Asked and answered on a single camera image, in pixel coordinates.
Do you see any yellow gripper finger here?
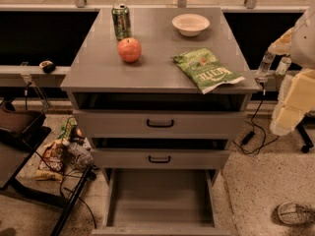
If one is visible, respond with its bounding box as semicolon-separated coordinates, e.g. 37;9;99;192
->
270;107;304;136
284;70;315;112

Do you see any red apple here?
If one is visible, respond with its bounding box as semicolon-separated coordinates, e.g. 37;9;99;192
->
117;37;142;63

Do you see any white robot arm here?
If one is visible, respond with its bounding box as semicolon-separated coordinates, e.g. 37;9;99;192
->
268;5;315;136

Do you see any grey drawer cabinet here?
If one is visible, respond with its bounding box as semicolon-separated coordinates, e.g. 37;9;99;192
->
60;7;260;236

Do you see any grey open bottom drawer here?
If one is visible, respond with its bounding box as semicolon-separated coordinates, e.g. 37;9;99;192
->
92;169;230;236

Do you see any grey top drawer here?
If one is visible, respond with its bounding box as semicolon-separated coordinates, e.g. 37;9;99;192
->
74;110;245;140

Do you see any grey middle drawer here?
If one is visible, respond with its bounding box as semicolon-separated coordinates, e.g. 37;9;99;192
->
92;148;229;169

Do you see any clear water bottle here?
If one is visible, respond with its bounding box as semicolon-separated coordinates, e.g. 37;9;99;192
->
256;51;276;83

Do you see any grey sneaker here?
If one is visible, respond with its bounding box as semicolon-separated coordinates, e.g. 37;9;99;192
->
277;202;315;225

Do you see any green chip bag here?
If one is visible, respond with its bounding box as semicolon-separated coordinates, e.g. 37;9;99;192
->
172;48;245;94

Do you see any white bowl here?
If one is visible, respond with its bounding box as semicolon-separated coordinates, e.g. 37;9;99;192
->
172;14;210;36

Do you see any green soda can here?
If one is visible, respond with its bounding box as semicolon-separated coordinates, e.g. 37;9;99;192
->
111;4;131;40

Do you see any plastic bottle on floor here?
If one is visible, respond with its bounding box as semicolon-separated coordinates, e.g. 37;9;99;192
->
62;140;95;168

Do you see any green snack bag on floor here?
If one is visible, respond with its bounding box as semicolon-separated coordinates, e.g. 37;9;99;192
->
58;117;77;140

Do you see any black yellow tape measure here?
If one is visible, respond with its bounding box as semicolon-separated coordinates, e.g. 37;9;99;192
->
39;60;56;74

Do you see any black cart stand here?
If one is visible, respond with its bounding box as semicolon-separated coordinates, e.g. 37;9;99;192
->
0;110;96;236

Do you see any black cable with adapter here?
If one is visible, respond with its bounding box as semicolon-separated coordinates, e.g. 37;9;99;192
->
232;82;280;156

